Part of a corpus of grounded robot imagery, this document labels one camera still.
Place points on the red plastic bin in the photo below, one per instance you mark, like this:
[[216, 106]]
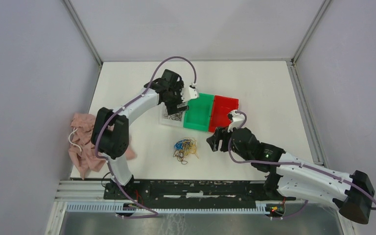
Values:
[[222, 105]]

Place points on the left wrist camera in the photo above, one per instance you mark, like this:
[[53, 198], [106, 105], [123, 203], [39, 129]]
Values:
[[189, 93]]

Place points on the pink cloth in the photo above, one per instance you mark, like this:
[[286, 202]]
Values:
[[81, 150]]

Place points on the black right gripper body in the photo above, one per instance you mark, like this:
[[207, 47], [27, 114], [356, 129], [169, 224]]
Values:
[[223, 133]]

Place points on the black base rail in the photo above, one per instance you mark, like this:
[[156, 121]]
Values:
[[196, 194]]

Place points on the clear plastic bin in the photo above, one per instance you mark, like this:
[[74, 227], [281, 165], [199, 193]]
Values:
[[175, 120]]

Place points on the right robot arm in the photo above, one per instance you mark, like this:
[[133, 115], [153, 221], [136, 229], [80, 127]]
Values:
[[290, 177]]

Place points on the green plastic bin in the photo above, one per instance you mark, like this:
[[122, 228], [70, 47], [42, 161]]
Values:
[[198, 115]]

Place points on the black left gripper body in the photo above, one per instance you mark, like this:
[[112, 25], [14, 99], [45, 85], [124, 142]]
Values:
[[175, 98]]

